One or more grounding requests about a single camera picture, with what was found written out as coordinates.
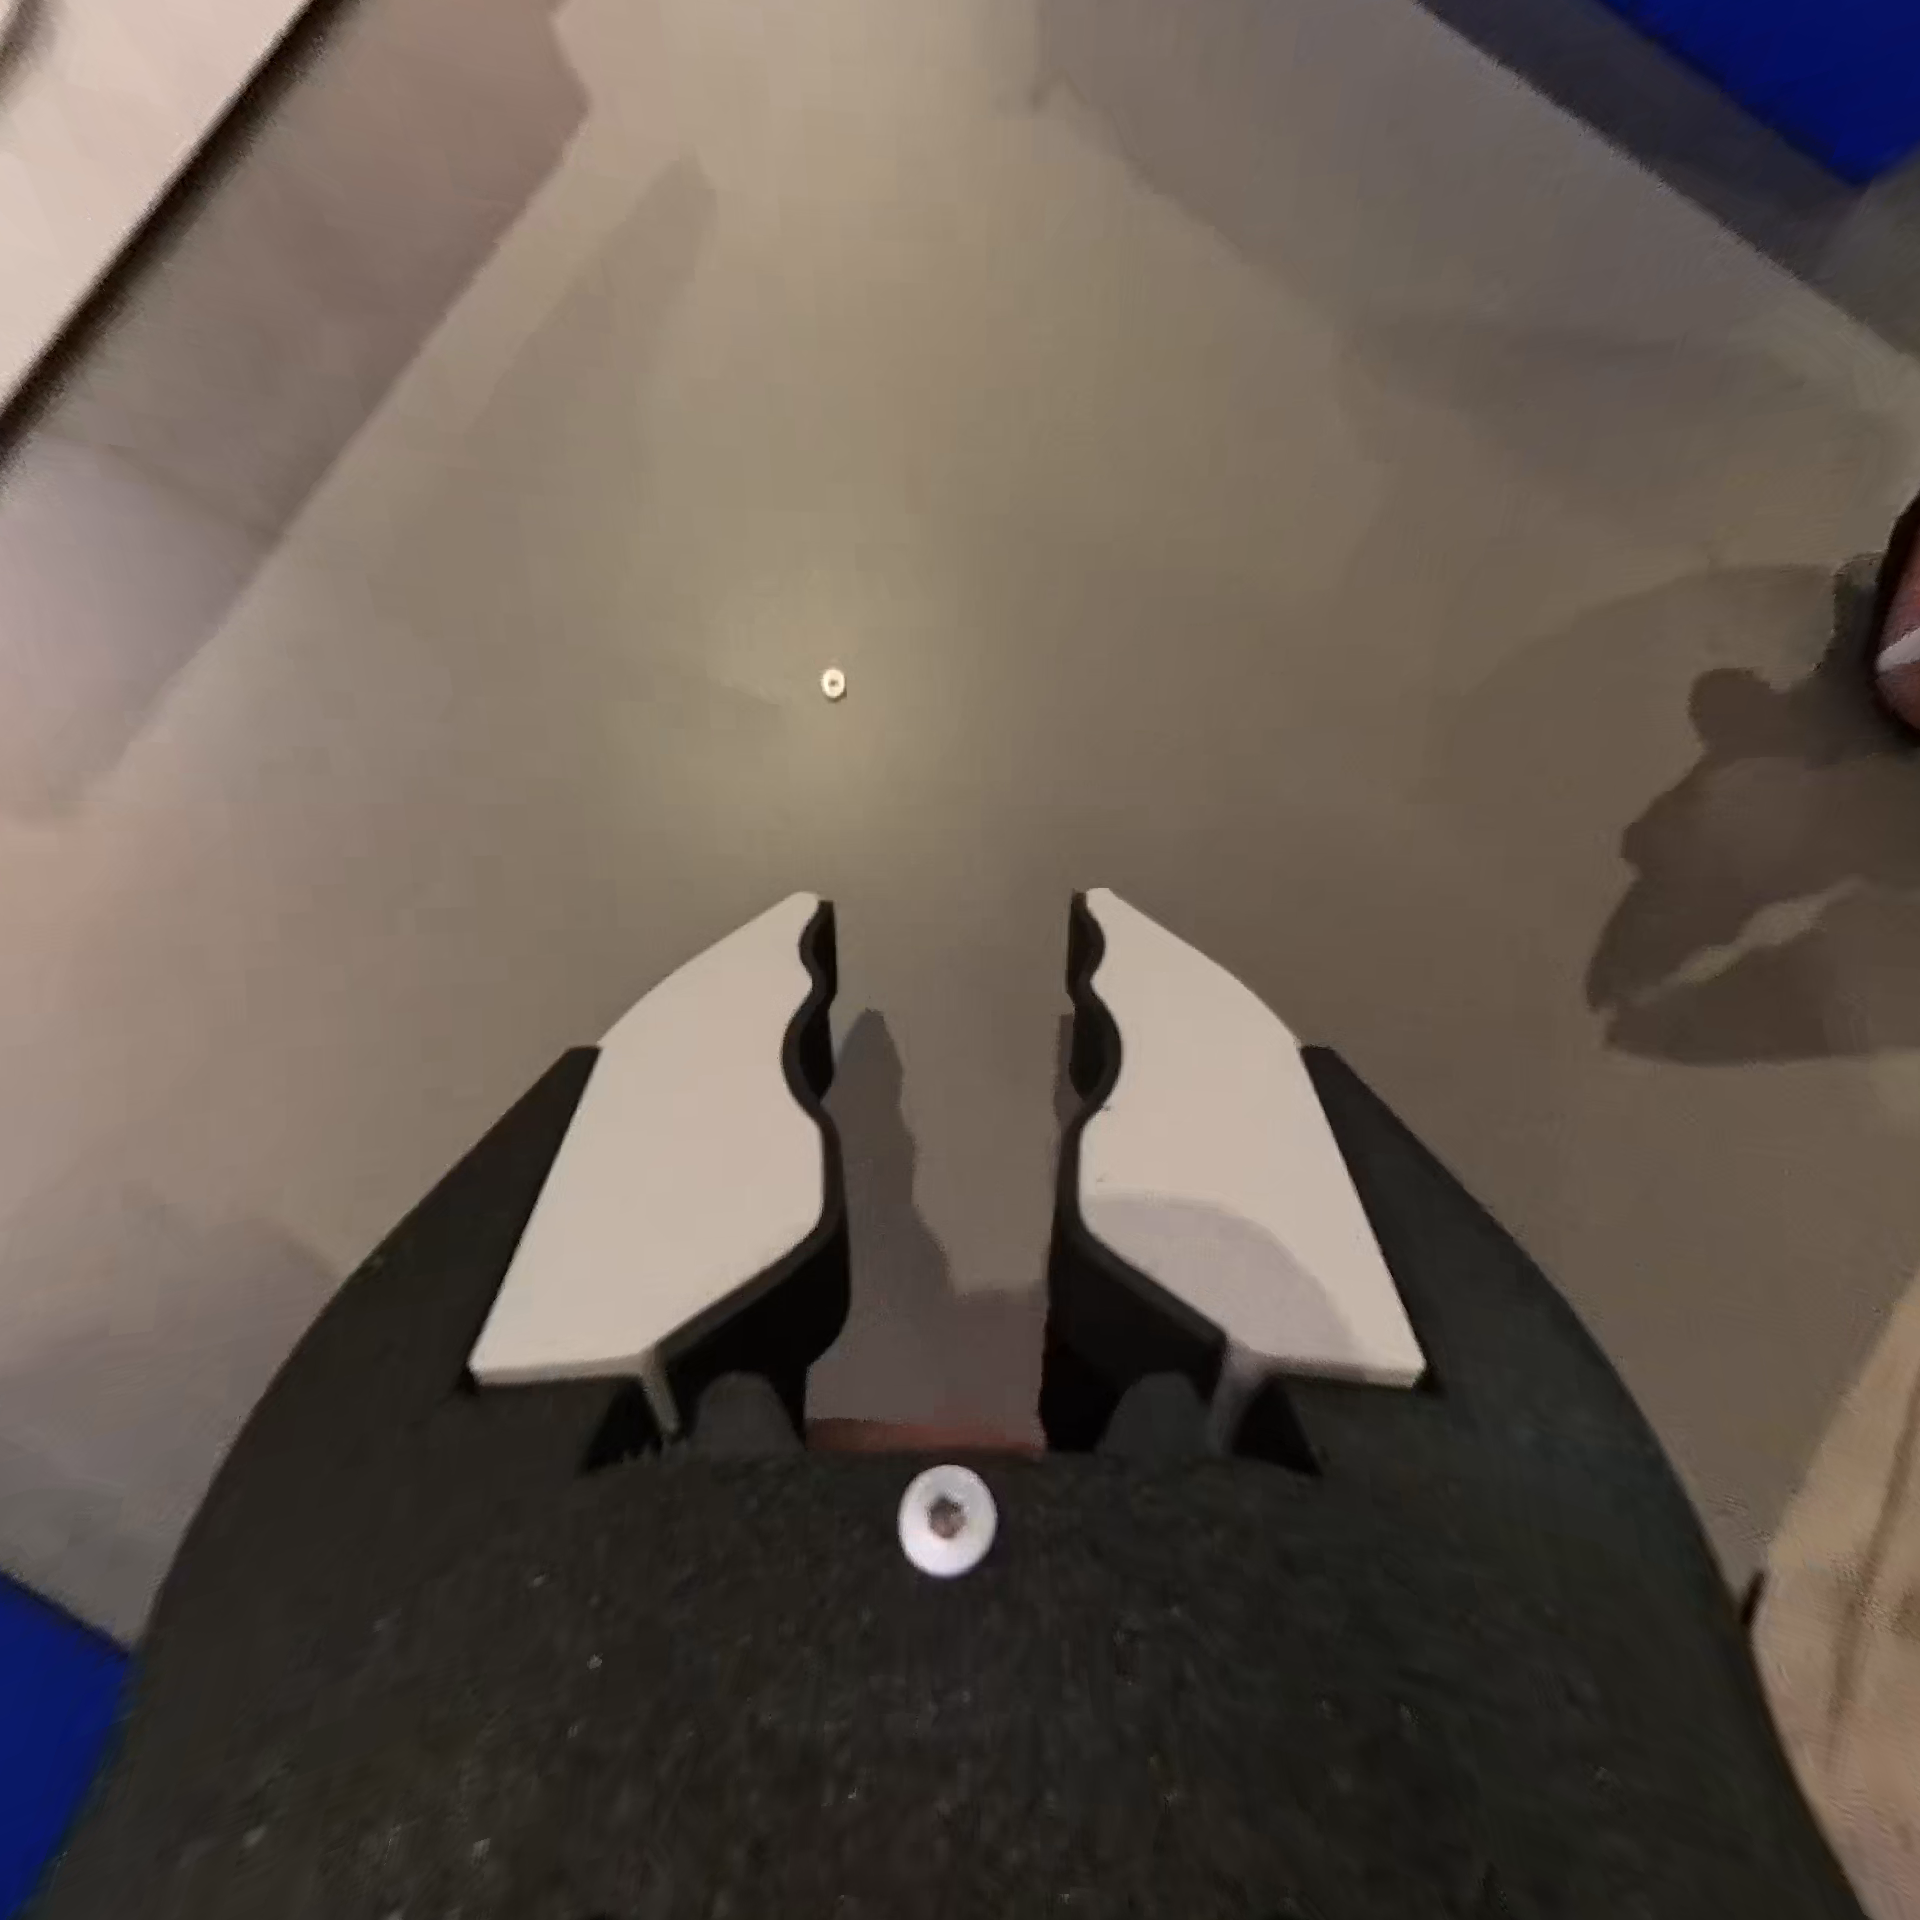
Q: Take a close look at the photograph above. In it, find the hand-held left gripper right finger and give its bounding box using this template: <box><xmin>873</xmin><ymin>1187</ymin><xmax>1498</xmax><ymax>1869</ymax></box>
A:
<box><xmin>1042</xmin><ymin>886</ymin><xmax>1432</xmax><ymax>1456</ymax></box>

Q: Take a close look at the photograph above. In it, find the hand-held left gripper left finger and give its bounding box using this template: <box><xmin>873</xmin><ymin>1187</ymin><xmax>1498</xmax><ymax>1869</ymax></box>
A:
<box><xmin>465</xmin><ymin>890</ymin><xmax>857</xmax><ymax>1448</ymax></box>

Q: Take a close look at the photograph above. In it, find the person's right hand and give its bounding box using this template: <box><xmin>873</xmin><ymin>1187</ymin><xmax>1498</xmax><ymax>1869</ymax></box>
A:
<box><xmin>1872</xmin><ymin>493</ymin><xmax>1920</xmax><ymax>741</ymax></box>

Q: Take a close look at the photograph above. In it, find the blue divided plastic bin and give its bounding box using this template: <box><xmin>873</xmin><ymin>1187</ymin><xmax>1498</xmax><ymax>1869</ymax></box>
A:
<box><xmin>1418</xmin><ymin>0</ymin><xmax>1920</xmax><ymax>189</ymax></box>

